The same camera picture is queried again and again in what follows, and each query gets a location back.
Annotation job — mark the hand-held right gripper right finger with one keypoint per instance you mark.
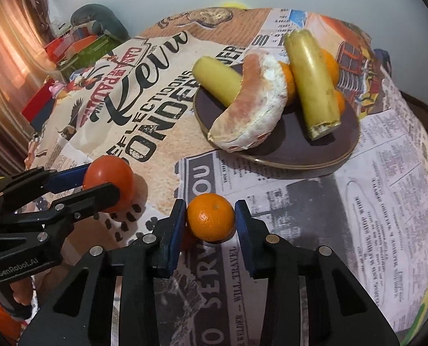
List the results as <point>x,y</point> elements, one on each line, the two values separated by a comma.
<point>244,238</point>

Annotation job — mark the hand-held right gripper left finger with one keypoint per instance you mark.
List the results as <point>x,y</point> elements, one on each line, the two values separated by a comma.
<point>176,230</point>

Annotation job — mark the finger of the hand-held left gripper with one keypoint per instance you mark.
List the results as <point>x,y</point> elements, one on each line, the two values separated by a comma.
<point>91,198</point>
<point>69,179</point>

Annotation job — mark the red tomato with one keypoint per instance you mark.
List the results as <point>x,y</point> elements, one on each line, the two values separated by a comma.
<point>109,176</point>

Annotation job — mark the small tangerine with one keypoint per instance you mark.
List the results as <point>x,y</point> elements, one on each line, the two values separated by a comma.
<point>340,101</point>
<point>210,216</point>

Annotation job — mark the dark purple round plate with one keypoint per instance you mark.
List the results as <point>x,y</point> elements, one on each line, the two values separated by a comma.
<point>289,144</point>

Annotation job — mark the peeled pomelo segment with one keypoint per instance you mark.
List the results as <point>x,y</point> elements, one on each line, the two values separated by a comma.
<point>257,111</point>

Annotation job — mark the large orange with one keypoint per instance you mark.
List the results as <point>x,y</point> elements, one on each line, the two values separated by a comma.
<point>329,64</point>
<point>288,81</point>

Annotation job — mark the person's left hand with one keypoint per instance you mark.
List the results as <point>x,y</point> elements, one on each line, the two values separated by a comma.
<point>21,292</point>

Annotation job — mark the red gift box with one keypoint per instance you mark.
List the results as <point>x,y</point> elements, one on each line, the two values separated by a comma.
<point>37,104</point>

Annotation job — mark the pink bunny toy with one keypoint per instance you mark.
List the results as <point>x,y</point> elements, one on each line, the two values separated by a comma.
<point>59,88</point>

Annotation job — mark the red gift bag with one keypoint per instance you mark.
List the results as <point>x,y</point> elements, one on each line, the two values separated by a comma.
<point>59,47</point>

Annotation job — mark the newspaper print blanket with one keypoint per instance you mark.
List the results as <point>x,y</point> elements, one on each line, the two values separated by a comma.
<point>380,187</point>

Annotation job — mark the brown orange curtain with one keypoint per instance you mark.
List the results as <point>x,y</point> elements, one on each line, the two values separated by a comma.
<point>15,43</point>

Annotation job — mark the grey pillow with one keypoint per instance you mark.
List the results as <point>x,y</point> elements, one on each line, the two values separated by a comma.
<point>98,18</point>

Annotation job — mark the dark blue bag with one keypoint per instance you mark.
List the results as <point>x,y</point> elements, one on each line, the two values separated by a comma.
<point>383,61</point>

